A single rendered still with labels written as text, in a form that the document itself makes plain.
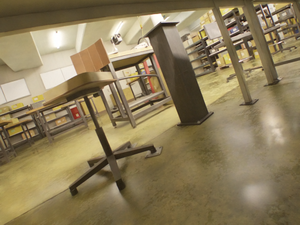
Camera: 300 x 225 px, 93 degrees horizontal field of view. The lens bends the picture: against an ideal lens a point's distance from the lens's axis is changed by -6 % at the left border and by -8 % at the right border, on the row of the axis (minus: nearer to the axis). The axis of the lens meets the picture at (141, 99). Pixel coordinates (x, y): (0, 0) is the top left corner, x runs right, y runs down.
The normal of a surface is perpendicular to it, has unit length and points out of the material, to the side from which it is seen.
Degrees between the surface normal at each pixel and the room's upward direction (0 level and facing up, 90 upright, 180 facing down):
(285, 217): 0
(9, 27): 90
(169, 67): 90
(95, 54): 90
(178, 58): 90
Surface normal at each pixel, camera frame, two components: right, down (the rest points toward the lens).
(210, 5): 0.45, -0.12
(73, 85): -0.27, 0.17
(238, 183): -0.36, -0.93
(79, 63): 0.00, 0.07
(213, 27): 0.18, -0.11
